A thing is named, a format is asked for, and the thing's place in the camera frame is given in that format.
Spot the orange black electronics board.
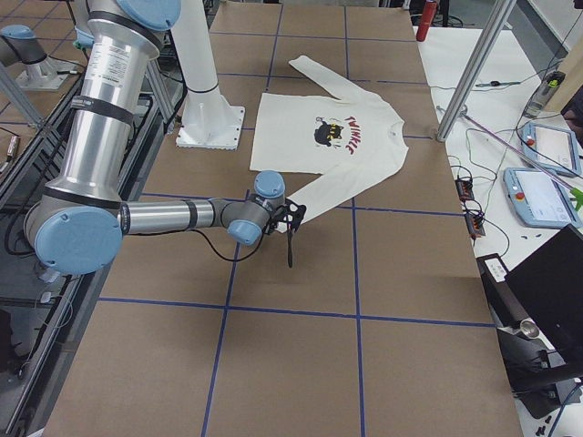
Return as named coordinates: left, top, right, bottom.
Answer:
left=455, top=178, right=475, bottom=201

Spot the long reacher grabber stick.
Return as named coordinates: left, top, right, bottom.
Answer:
left=457, top=111, right=583, bottom=211

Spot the aluminium frame post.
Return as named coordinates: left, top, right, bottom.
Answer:
left=436, top=0, right=517, bottom=142

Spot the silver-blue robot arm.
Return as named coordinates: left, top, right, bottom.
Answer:
left=24, top=1, right=306, bottom=275

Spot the red cylinder bottle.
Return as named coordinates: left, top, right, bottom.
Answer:
left=415, top=0, right=438, bottom=42

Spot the near teach pendant tablet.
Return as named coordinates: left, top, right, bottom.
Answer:
left=503, top=168, right=582, bottom=229

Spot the clear water bottle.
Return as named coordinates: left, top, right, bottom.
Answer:
left=523, top=70, right=566, bottom=118

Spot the green strap wristwatch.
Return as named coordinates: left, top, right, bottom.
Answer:
left=475, top=80, right=521, bottom=88

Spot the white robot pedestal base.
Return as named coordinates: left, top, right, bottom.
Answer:
left=171, top=1, right=245, bottom=150

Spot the teach pendant tablet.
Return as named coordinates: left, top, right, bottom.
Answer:
left=519, top=122, right=582, bottom=177
left=503, top=168, right=582, bottom=229

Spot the far teach pendant tablet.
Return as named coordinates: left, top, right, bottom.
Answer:
left=519, top=122, right=582, bottom=177

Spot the cream long-sleeve cat shirt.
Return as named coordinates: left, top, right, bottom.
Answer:
left=250, top=56, right=408, bottom=221

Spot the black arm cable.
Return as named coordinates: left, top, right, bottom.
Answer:
left=189, top=213, right=279, bottom=263

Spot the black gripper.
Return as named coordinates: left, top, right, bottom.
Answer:
left=268, top=204, right=306, bottom=268

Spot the black labelled box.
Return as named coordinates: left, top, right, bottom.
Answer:
left=476, top=254, right=537, bottom=339

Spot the black monitor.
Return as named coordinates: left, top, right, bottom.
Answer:
left=506, top=225, right=582, bottom=362

